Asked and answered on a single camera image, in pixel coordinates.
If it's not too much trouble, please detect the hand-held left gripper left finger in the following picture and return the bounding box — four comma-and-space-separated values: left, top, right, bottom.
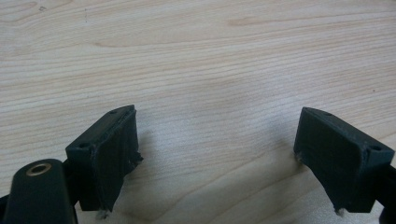
64, 104, 144, 213

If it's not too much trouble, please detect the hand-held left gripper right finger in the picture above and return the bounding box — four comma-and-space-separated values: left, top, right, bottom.
293, 106, 396, 215

